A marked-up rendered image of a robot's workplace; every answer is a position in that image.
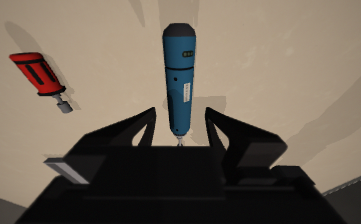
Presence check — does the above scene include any red hand nut driver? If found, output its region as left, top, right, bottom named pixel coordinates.
left=9, top=52, right=73, bottom=114

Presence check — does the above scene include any dark blue nut driver barrel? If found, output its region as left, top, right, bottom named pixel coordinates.
left=162, top=23, right=196, bottom=146

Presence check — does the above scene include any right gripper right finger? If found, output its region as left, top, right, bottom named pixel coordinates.
left=205, top=107, right=288, bottom=184

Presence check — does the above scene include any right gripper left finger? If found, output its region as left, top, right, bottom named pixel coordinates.
left=75, top=107, right=156, bottom=146

